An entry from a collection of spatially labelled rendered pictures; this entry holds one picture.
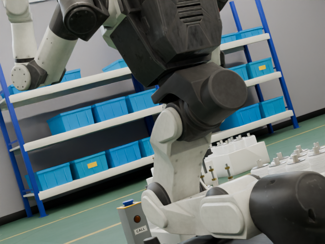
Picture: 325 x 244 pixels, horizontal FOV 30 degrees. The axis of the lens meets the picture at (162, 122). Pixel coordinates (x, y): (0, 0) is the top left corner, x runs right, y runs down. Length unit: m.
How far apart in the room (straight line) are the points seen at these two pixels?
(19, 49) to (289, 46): 7.81
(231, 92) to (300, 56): 7.99
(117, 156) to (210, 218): 5.33
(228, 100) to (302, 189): 0.30
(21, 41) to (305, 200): 0.94
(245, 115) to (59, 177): 2.56
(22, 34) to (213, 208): 0.75
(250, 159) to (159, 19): 3.48
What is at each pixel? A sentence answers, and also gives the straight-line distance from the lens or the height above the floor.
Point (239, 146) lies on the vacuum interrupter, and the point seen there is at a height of 0.20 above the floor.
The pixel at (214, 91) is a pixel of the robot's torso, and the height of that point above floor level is 0.59.
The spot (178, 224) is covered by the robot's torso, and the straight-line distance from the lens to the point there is 1.81.
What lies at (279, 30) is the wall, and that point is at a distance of 9.38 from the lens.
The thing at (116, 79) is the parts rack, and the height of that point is 1.27.
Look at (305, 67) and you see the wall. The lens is 9.53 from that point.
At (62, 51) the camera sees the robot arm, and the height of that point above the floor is 0.82.
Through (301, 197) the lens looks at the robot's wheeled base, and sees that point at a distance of 1.36.
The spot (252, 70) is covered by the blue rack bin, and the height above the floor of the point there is 0.89.
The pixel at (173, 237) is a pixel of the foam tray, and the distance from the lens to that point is 2.16.
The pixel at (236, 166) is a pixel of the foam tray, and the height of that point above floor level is 0.07.
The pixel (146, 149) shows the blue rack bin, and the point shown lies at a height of 0.34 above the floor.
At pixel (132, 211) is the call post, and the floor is 0.29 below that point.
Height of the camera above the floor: 0.55
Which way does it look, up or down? level
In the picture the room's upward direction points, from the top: 17 degrees counter-clockwise
